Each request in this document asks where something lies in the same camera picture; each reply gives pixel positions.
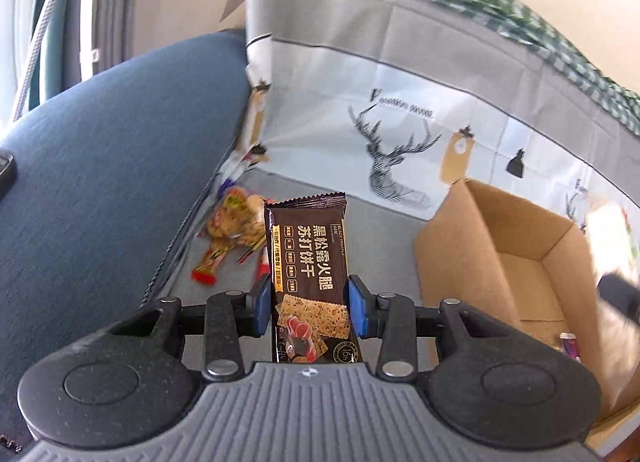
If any clear bag of cookies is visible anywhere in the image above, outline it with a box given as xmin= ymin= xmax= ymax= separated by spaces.
xmin=205 ymin=186 xmax=266 ymax=261

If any dark brown cracker packet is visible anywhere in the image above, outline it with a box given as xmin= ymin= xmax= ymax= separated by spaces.
xmin=265 ymin=193 xmax=361 ymax=364

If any red chip packet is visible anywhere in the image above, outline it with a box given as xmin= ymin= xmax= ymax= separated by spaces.
xmin=255 ymin=245 xmax=271 ymax=283

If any purple candy wrapper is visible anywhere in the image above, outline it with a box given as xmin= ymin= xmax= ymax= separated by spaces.
xmin=559 ymin=332 xmax=582 ymax=362

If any small red peanut packet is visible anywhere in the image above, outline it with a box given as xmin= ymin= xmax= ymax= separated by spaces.
xmin=191 ymin=239 xmax=233 ymax=286

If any open cardboard box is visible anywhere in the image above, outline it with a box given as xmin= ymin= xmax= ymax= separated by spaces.
xmin=414 ymin=179 xmax=639 ymax=418

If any grey deer print cover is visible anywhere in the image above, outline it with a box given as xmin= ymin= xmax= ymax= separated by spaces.
xmin=229 ymin=0 xmax=639 ymax=223

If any white floor lamp stand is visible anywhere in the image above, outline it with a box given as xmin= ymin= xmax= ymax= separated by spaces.
xmin=12 ymin=0 xmax=58 ymax=122

